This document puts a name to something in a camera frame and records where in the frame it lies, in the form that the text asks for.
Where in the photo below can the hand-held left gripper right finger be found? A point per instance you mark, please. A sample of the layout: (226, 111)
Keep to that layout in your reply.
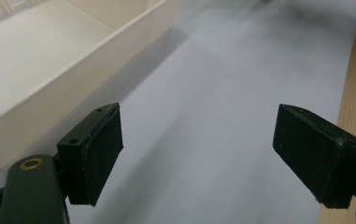
(312, 155)

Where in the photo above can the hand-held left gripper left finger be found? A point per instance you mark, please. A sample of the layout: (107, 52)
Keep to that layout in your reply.
(101, 155)

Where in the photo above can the white plastic bin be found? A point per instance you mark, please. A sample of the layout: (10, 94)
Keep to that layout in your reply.
(41, 49)

